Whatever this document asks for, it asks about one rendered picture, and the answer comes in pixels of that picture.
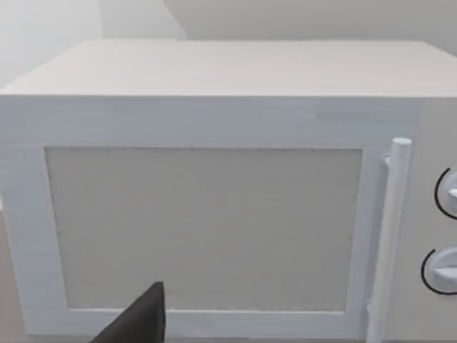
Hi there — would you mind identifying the pale microwave door handle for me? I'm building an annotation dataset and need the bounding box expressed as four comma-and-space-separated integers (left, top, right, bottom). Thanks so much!
364, 137, 412, 343

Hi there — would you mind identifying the pale microwave knob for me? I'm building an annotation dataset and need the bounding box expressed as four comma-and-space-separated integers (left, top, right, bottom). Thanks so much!
420, 247, 457, 296
433, 166, 457, 219

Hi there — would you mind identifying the pale microwave door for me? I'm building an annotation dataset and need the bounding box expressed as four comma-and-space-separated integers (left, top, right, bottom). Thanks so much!
0, 95, 419, 339

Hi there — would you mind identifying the pale microwave oven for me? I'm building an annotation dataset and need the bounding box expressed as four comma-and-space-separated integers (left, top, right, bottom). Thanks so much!
0, 39, 457, 343

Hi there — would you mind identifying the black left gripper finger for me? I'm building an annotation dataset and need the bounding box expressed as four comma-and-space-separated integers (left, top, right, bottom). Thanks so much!
89, 281, 167, 343

